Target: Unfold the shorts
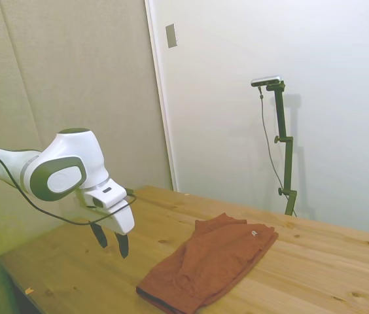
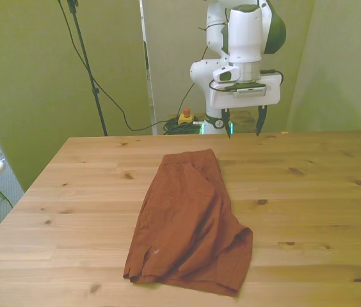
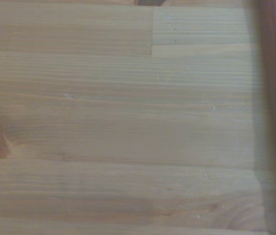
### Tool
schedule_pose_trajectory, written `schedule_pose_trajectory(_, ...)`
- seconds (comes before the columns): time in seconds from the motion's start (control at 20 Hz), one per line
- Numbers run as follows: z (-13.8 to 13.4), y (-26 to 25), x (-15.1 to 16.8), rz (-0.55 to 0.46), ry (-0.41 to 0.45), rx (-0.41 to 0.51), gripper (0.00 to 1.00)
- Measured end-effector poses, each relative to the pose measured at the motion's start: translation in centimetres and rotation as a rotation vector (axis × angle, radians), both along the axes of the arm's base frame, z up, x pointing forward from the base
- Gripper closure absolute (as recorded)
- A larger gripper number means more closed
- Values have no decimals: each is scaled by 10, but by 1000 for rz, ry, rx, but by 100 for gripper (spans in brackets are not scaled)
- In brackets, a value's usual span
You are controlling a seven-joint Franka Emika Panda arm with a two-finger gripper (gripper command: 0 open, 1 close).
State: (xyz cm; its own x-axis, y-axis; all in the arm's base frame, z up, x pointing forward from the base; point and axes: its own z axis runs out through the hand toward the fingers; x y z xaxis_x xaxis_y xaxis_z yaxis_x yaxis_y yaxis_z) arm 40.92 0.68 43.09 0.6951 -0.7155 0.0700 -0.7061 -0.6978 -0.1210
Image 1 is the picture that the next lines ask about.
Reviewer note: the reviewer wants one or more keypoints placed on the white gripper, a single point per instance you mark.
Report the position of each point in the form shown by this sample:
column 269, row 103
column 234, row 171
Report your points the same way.
column 122, row 219

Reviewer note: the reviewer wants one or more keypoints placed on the rust orange shorts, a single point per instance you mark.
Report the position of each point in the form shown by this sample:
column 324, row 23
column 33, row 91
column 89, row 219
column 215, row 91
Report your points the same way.
column 210, row 261

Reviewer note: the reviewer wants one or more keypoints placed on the small wood chip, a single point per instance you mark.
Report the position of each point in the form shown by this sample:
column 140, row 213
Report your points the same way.
column 28, row 290

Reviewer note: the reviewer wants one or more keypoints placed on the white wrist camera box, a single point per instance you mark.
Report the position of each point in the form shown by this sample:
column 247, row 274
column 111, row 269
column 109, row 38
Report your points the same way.
column 112, row 194

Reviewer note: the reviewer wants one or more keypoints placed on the white door frame trim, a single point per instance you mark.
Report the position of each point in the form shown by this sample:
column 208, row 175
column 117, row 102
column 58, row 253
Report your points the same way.
column 163, row 108

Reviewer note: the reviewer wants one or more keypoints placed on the dark jointed camera stand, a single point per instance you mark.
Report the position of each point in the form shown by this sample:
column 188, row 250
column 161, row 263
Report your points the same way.
column 284, row 137

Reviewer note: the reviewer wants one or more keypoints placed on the grey wall plate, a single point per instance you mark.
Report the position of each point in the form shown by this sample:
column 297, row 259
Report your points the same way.
column 171, row 36

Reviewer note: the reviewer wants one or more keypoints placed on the silver camera on stand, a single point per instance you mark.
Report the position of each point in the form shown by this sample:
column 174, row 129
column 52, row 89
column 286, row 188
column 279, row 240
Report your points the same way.
column 266, row 80

